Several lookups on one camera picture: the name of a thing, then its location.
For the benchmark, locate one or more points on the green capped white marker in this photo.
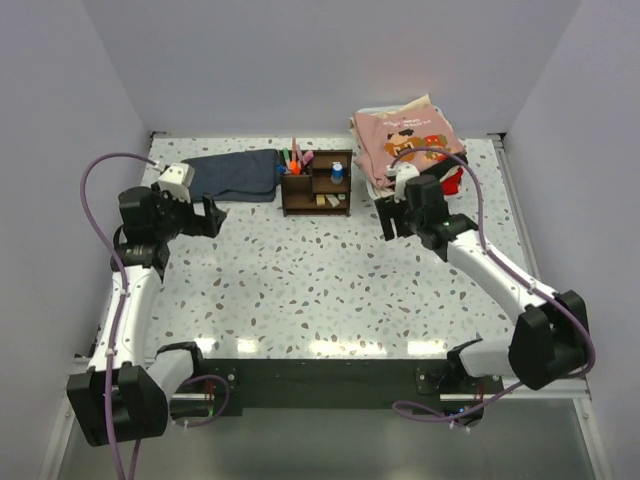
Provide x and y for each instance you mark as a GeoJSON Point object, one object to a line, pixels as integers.
{"type": "Point", "coordinates": [286, 156]}

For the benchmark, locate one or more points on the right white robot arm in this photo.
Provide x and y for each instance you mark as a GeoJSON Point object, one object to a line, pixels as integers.
{"type": "Point", "coordinates": [550, 339]}

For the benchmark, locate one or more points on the dark red gel pen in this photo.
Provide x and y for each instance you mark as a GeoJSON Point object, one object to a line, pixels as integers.
{"type": "Point", "coordinates": [294, 150]}

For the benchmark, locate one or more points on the white laundry basket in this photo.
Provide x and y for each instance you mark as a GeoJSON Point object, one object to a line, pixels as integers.
{"type": "Point", "coordinates": [373, 192]}

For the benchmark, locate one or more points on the blue grey pencil sharpener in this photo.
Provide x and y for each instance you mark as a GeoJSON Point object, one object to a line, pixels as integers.
{"type": "Point", "coordinates": [337, 173]}

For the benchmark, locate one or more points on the red garment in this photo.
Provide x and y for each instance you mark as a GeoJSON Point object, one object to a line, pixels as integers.
{"type": "Point", "coordinates": [451, 182]}

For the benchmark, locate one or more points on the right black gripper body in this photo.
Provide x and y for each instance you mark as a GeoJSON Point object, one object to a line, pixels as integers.
{"type": "Point", "coordinates": [403, 220]}

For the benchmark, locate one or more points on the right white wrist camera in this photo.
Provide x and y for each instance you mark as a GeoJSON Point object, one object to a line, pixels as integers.
{"type": "Point", "coordinates": [399, 175]}

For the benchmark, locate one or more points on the folded dark blue cloth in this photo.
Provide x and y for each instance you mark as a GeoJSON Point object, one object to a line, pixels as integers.
{"type": "Point", "coordinates": [249, 176]}

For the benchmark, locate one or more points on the black orange highlighter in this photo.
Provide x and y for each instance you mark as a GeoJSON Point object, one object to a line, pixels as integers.
{"type": "Point", "coordinates": [295, 170]}

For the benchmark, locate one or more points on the tan eraser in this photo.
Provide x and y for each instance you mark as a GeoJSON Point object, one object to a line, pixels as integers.
{"type": "Point", "coordinates": [332, 200]}

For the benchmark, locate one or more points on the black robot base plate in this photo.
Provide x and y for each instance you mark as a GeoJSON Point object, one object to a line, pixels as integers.
{"type": "Point", "coordinates": [198, 391]}

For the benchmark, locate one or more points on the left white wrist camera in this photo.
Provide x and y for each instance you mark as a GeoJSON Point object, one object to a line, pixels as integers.
{"type": "Point", "coordinates": [176, 181]}

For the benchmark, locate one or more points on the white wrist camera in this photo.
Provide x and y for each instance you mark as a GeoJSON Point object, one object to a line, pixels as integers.
{"type": "Point", "coordinates": [176, 181]}
{"type": "Point", "coordinates": [399, 175]}

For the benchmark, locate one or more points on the black garment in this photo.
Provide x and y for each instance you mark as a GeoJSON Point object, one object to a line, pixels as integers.
{"type": "Point", "coordinates": [449, 166]}

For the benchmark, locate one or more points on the pink pixel-print shirt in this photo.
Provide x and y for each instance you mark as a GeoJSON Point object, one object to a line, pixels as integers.
{"type": "Point", "coordinates": [411, 132]}

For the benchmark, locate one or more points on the brown wooden desk organizer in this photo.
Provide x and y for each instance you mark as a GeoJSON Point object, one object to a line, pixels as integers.
{"type": "Point", "coordinates": [298, 192]}

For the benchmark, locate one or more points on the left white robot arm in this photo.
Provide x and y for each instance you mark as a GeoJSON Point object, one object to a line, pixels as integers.
{"type": "Point", "coordinates": [117, 393]}

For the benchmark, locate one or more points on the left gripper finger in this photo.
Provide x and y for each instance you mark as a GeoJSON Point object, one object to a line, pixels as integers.
{"type": "Point", "coordinates": [217, 219]}
{"type": "Point", "coordinates": [209, 206]}

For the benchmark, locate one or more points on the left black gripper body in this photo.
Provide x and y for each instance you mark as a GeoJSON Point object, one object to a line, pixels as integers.
{"type": "Point", "coordinates": [181, 217]}

